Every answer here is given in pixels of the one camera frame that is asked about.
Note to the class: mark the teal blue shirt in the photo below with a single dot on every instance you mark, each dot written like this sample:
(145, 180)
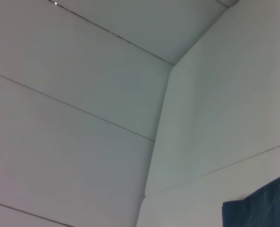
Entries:
(265, 205)

